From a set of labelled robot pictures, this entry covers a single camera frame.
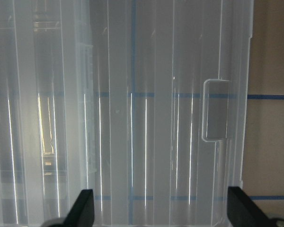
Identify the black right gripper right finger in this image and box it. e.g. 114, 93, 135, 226
227, 186, 275, 227

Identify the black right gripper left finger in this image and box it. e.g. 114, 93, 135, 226
62, 189, 95, 227

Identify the clear plastic box lid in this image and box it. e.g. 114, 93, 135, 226
0, 0, 254, 227

